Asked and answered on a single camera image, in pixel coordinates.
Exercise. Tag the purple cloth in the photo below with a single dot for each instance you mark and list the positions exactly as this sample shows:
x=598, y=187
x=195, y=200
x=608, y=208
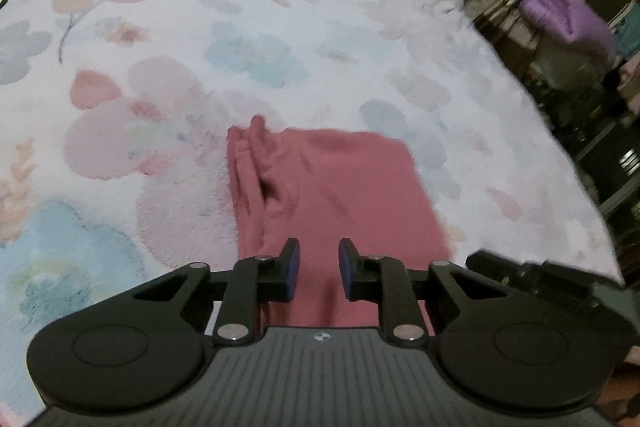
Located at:
x=565, y=14

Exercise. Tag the pink small garment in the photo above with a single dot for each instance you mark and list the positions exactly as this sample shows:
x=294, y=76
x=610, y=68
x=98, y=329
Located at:
x=340, y=187

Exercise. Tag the white floral blanket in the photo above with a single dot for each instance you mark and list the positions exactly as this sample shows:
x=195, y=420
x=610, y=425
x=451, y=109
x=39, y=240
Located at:
x=300, y=32

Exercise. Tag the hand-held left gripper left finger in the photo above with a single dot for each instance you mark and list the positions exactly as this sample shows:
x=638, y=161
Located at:
x=293, y=269

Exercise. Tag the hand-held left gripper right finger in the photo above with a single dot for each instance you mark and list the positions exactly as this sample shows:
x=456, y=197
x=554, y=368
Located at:
x=345, y=269

